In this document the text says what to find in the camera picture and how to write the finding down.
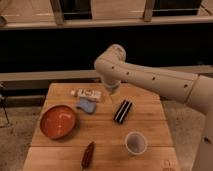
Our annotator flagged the black white striped box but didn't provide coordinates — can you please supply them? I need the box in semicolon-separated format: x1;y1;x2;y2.
113;100;132;124

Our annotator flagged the blue sponge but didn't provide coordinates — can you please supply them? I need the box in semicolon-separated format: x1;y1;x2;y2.
76;98;96;114

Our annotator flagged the orange ceramic bowl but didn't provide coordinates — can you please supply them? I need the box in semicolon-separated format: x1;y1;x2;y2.
40;105;77;139

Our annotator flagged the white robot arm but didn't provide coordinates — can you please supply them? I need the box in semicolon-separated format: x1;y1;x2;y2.
94;44;213;171

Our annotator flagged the grey metal railing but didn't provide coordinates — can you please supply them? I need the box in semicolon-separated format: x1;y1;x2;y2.
0;0;213;30

